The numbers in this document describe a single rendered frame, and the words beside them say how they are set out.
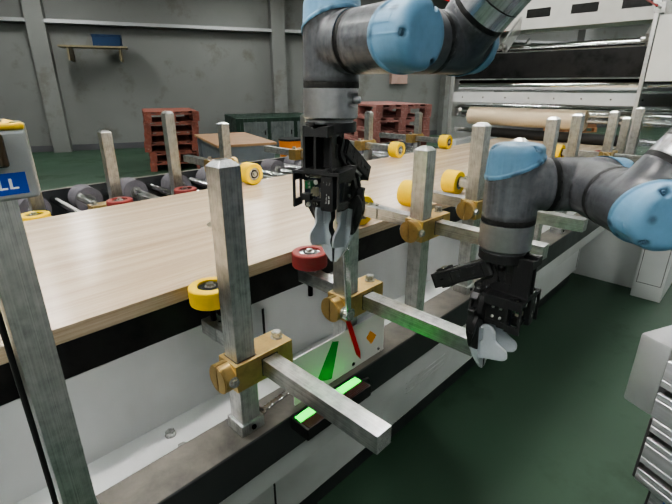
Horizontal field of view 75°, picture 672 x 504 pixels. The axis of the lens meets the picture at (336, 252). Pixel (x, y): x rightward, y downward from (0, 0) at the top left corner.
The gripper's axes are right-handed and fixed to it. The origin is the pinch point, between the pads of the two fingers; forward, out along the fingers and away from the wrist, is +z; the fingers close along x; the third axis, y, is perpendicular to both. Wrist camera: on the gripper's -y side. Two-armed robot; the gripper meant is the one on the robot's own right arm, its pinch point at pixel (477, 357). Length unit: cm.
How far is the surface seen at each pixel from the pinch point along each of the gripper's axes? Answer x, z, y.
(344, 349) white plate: -6.6, 6.0, -24.6
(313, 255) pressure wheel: -1.1, -8.9, -38.8
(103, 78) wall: 296, -72, -970
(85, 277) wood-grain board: -39, -9, -64
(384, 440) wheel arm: -24.9, 0.5, -0.3
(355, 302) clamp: -3.5, -3.4, -24.3
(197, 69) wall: 464, -89, -893
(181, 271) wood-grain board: -25, -9, -53
